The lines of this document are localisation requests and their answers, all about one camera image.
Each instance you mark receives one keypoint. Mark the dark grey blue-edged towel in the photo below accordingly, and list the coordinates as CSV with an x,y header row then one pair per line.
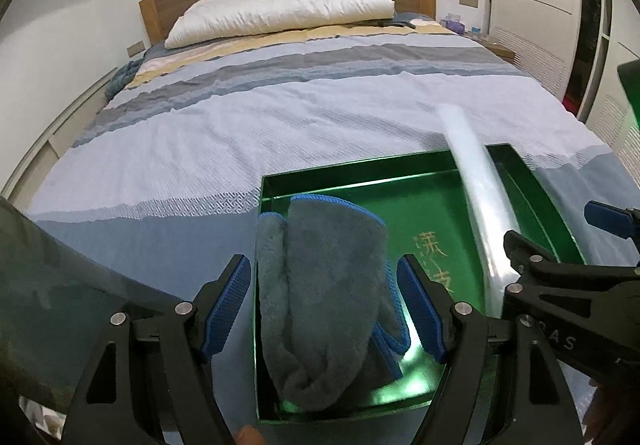
x,y
331,318

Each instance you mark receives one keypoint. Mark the white pillow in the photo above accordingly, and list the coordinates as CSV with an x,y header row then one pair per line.
x,y
218,19

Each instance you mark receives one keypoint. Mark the purple tissue box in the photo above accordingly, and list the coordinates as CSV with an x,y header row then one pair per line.
x,y
453,23

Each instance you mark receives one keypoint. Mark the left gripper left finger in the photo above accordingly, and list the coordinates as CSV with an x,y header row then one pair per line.
x,y
150,372

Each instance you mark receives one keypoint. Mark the clear plastic bag roll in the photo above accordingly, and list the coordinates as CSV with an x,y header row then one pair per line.
x,y
489,207

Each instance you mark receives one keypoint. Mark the green-lit tracker mount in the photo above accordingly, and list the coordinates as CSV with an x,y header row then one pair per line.
x,y
629,74

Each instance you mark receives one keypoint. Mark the striped bed cover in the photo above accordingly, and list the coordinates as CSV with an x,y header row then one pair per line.
x,y
164,186

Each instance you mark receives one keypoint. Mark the green rectangular tray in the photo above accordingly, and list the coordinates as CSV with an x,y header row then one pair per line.
x,y
421,199

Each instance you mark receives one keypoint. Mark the wooden nightstand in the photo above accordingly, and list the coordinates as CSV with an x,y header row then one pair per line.
x,y
499,50

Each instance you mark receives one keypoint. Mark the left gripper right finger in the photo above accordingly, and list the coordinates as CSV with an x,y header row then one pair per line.
x,y
532,403

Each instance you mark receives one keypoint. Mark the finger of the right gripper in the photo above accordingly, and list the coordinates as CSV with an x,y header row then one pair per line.
x,y
522,252
623,223

